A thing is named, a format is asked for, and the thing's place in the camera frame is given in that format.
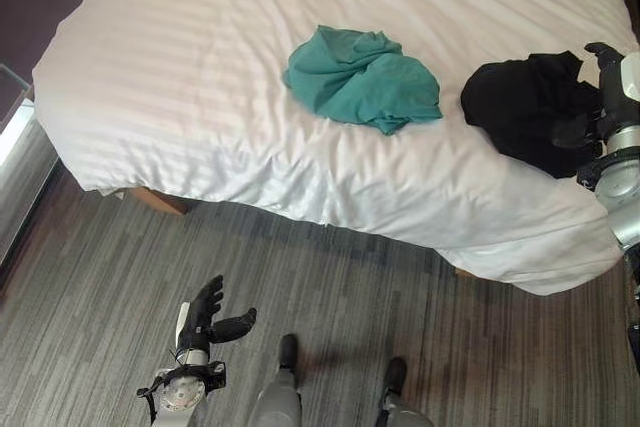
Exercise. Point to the black crumpled garment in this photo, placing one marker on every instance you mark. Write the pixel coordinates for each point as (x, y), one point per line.
(530, 107)

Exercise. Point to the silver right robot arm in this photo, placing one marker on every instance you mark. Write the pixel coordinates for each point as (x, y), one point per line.
(617, 187)

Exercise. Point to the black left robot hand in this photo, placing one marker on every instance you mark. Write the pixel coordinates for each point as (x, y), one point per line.
(202, 319)

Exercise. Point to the white striped bed duvet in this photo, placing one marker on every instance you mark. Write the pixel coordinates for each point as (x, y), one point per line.
(310, 97)

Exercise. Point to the wooden bed frame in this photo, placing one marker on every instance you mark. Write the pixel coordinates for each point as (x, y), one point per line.
(162, 201)

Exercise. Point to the teal crumpled garment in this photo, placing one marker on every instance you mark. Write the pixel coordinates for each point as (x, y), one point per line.
(361, 81)

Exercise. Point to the glass side panel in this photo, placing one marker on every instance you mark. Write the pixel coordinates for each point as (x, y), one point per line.
(22, 157)

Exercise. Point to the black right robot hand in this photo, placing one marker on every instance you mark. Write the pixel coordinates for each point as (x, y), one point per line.
(612, 97)

